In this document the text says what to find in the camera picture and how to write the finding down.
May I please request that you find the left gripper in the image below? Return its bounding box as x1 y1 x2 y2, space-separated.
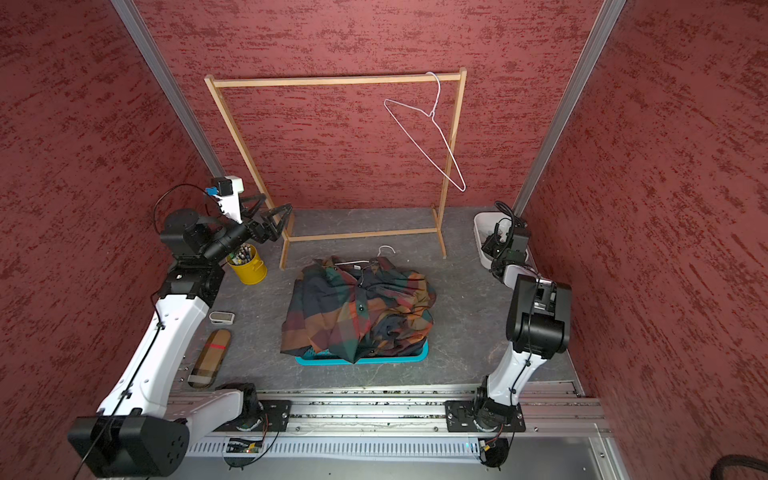
201 191 292 263

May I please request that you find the white wire hanger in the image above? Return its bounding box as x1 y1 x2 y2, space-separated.
334 244 397 269
383 72 468 193

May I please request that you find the plaid shirt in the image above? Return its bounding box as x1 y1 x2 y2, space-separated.
280 256 437 364

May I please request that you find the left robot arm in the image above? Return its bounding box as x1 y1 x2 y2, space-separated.
68 188 292 479

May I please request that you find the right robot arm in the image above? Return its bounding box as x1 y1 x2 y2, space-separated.
473 200 572 432

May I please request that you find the yellow pen cup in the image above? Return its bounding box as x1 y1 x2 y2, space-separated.
226 243 268 285

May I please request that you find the small white box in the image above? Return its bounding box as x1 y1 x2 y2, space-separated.
208 311 236 326

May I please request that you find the teal plastic basket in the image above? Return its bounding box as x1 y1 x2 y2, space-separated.
295 340 429 367

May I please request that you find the white plastic tray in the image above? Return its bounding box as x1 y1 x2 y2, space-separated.
474 212 535 277

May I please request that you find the wooden clothes rack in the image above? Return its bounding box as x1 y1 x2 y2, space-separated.
204 67 467 270

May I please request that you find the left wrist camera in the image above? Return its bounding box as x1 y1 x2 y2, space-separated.
204 176 244 223

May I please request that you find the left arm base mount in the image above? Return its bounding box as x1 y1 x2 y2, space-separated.
218 399 293 433

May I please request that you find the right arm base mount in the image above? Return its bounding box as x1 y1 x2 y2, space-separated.
444 400 526 434

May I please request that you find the aluminium rail frame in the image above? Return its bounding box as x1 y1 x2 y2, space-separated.
95 383 631 480

